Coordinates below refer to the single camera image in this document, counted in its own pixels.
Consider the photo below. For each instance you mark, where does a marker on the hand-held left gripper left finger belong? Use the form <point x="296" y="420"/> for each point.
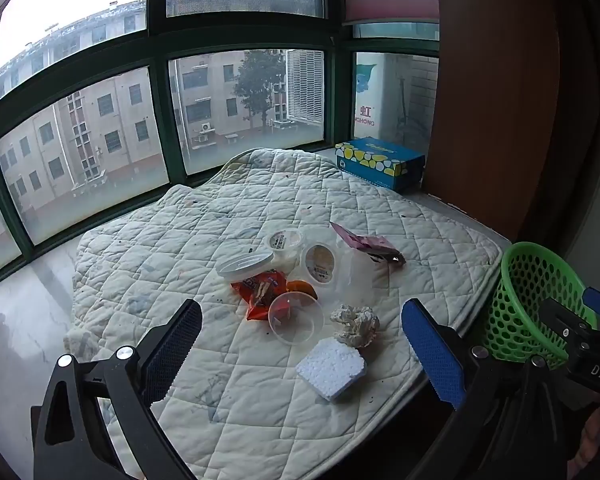
<point x="172" y="350"/>

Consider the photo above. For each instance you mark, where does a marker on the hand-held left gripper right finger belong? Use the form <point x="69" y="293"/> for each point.
<point x="432" y="355"/>

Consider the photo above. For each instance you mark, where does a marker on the green plastic mesh basket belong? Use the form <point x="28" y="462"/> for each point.
<point x="525" y="280"/>

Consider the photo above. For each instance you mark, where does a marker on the white tissue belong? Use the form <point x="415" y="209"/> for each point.
<point x="355" y="325"/>

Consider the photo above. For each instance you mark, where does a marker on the white foam block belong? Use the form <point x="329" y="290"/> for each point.
<point x="330" y="367"/>

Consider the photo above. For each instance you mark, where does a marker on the orange red snack wrapper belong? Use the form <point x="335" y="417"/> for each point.
<point x="260" y="290"/>

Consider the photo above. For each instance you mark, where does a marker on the white round plastic lid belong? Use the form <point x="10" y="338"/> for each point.
<point x="242" y="265"/>

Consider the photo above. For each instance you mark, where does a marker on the clear plastic packaging tray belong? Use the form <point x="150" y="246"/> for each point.
<point x="355" y="272"/>

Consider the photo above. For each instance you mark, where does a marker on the clear round plastic cup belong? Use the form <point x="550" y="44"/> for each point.
<point x="295" y="320"/>

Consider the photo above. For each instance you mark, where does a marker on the pink snack wrapper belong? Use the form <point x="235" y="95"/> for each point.
<point x="362" y="242"/>

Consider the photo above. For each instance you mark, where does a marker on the orange peel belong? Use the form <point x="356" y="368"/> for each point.
<point x="302" y="288"/>

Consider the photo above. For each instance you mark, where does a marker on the clear jelly cup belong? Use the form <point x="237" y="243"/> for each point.
<point x="282" y="240"/>
<point x="320" y="262"/>

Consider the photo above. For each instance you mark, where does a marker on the white quilted blanket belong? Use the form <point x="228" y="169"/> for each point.
<point x="180" y="240"/>

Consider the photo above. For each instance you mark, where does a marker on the blue yellow tissue box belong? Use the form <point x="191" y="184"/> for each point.
<point x="375" y="160"/>

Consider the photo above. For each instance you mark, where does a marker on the brown wooden cabinet panel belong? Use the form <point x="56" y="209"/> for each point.
<point x="495" y="85"/>

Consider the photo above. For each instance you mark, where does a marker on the white blue printed carton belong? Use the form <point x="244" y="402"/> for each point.
<point x="367" y="95"/>

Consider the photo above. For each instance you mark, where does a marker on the white louvred panel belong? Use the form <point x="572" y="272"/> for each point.
<point x="305" y="85"/>

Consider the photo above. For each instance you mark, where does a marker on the dark brown door frame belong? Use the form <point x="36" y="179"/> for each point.
<point x="585" y="110"/>

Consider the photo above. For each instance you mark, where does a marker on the green window frame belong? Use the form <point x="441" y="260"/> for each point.
<point x="157" y="45"/>

